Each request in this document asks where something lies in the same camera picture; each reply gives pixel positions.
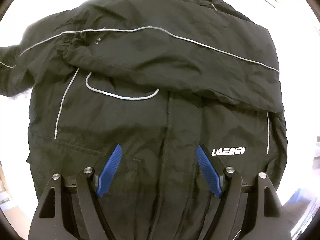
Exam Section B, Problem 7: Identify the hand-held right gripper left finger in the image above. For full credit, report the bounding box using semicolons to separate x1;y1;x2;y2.
29;144;123;240

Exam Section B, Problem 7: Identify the black jacket with grey piping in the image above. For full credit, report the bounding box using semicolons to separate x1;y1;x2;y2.
0;0;288;240

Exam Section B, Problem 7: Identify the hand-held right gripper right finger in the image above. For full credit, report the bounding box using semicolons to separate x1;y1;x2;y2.
196;144;292;240

